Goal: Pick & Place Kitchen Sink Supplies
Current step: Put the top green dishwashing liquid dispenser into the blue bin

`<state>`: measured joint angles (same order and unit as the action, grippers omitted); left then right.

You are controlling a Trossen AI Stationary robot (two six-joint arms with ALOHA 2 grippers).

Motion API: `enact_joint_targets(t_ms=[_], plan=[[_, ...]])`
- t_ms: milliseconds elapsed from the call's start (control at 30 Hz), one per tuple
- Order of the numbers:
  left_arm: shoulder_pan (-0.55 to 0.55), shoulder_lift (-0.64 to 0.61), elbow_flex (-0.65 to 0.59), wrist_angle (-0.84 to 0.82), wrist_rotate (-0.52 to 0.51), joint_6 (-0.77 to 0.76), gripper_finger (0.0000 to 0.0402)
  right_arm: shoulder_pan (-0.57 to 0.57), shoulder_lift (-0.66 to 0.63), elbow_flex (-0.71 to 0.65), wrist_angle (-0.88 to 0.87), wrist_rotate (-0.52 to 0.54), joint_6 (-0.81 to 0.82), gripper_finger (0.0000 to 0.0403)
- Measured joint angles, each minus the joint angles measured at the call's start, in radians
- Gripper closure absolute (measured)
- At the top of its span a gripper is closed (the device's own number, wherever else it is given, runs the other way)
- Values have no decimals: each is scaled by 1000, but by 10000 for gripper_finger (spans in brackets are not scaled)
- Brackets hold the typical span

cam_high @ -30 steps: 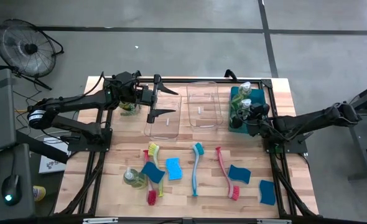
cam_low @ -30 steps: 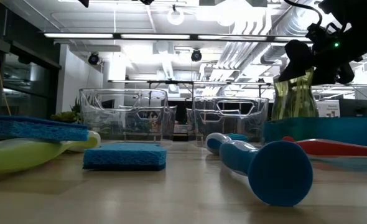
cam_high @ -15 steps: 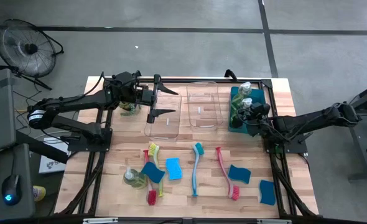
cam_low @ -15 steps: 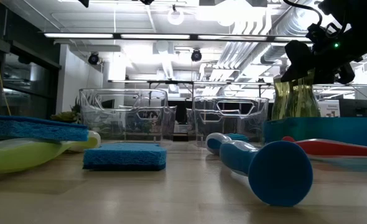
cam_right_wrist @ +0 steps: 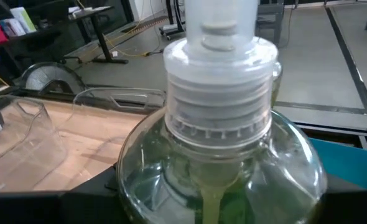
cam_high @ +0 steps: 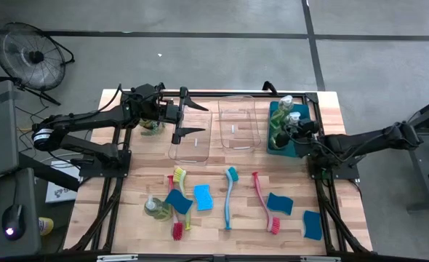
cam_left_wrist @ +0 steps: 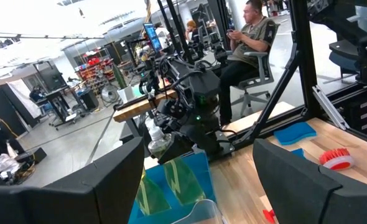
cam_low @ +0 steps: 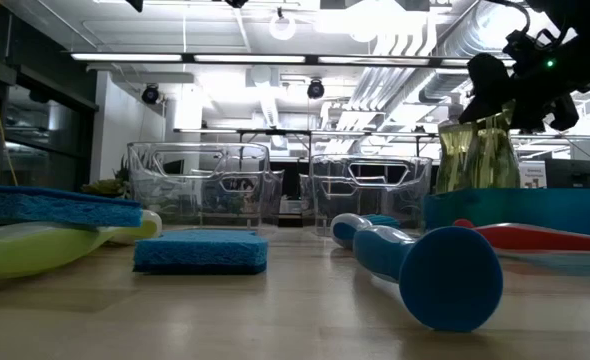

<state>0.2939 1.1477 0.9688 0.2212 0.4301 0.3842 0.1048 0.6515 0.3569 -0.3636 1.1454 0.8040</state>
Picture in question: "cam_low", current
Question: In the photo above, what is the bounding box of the white printed sign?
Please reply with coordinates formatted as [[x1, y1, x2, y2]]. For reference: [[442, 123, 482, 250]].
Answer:
[[517, 160, 547, 190]]

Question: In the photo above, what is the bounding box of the teal plastic tray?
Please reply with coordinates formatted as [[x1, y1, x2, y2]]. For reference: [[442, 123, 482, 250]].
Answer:
[[424, 187, 590, 239]]

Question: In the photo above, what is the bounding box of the yellow-green dish brush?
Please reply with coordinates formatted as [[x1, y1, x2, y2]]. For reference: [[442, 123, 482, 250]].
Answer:
[[0, 209, 164, 281]]

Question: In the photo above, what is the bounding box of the clear yellow-green soap bottle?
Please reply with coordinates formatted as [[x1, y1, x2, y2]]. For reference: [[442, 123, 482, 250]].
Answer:
[[435, 122, 481, 194], [474, 112, 522, 191]]

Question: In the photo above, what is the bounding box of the clear plastic bin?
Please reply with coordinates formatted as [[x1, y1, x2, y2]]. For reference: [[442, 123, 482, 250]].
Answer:
[[299, 153, 435, 236], [127, 141, 285, 232]]

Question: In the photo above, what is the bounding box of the blue dish brush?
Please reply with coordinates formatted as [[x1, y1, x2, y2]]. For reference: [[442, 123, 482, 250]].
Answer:
[[330, 212, 505, 334]]

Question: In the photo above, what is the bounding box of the red dish brush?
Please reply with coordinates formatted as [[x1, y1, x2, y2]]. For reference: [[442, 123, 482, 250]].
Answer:
[[452, 218, 590, 276]]

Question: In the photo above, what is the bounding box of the white ring light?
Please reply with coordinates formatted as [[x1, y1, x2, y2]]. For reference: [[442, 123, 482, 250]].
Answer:
[[268, 12, 297, 41]]

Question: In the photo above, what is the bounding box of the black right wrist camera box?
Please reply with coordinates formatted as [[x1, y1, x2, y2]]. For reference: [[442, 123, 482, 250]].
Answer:
[[549, 92, 582, 132]]

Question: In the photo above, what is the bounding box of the blue two-layer sponge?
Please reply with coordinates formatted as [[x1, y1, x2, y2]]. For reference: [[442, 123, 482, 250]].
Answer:
[[133, 228, 270, 275], [0, 185, 144, 229]]

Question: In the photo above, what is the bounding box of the black monitor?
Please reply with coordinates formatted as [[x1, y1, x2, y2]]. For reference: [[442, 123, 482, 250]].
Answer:
[[544, 158, 590, 190]]

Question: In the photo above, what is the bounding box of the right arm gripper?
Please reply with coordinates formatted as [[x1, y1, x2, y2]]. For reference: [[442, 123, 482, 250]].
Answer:
[[457, 29, 590, 134]]

